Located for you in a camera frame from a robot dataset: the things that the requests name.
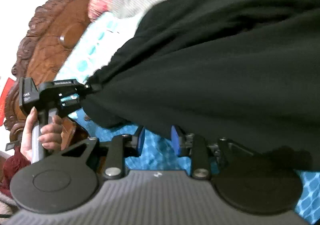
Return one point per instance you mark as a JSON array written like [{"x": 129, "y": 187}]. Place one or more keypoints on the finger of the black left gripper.
[
  {"x": 87, "y": 87},
  {"x": 71, "y": 103}
]

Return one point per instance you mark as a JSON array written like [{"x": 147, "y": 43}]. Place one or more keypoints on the black pants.
[{"x": 247, "y": 70}]

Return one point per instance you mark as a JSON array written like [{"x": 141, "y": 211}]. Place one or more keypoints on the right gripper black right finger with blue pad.
[{"x": 244, "y": 179}]

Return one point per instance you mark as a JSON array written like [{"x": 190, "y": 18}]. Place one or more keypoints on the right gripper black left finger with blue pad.
[{"x": 70, "y": 178}]

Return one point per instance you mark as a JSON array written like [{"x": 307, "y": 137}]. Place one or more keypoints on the patterned multicolour bedsheet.
[{"x": 102, "y": 38}]

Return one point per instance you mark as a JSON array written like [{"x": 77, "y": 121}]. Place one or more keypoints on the carved brown wooden headboard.
[{"x": 54, "y": 30}]

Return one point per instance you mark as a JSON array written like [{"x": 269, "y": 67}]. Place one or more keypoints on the person's left hand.
[{"x": 50, "y": 137}]

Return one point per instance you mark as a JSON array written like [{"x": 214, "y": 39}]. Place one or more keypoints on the red paper box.
[{"x": 6, "y": 85}]

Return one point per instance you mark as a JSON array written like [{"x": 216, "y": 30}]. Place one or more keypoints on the maroon knitted sleeve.
[{"x": 10, "y": 167}]

